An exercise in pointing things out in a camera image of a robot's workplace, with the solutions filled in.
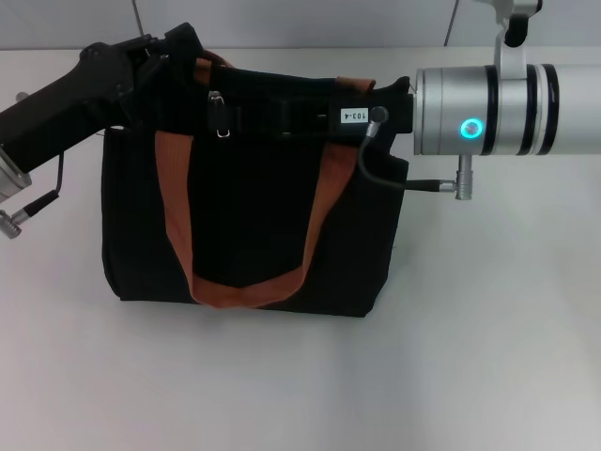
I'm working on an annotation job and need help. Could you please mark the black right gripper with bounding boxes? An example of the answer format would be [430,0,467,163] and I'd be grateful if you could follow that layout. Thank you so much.
[232,92,418,143]

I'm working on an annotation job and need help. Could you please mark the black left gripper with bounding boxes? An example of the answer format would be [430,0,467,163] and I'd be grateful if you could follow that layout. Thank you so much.
[0,22,208,174]

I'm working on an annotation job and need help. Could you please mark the silver zipper pull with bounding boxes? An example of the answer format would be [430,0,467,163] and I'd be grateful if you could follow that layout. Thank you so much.
[207,89,233,139]

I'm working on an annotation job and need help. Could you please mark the black food bag brown handles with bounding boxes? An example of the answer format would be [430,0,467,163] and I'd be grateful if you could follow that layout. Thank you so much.
[100,50,409,321]

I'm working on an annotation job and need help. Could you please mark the right gripper cable with plugs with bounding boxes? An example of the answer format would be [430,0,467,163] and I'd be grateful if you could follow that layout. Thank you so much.
[357,104,476,201]

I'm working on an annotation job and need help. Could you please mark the gripper cable with plugs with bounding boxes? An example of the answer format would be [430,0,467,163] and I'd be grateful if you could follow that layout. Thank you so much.
[0,153,66,241]
[357,104,476,201]

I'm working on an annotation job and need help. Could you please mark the left gripper cable with plugs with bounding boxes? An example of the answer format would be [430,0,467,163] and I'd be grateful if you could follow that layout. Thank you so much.
[0,153,66,241]

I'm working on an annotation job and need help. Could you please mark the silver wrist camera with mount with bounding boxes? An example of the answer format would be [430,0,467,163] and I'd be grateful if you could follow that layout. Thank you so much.
[470,0,546,80]

